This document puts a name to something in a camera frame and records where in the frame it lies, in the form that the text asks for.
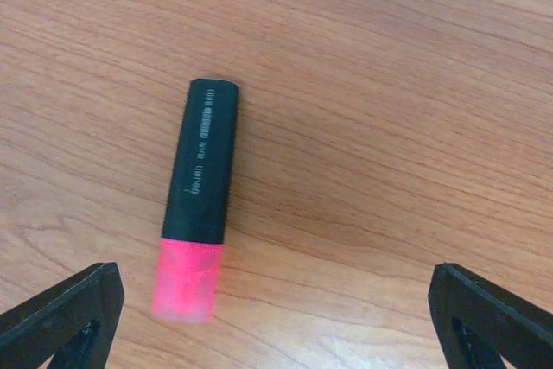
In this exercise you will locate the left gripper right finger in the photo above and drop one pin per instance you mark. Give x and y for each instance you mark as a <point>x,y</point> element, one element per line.
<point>481,325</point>

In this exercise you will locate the pink cap black highlighter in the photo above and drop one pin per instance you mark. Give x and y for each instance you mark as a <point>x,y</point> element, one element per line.
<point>193,229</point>

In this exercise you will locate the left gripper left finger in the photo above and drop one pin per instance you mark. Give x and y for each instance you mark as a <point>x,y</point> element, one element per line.
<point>70,325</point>

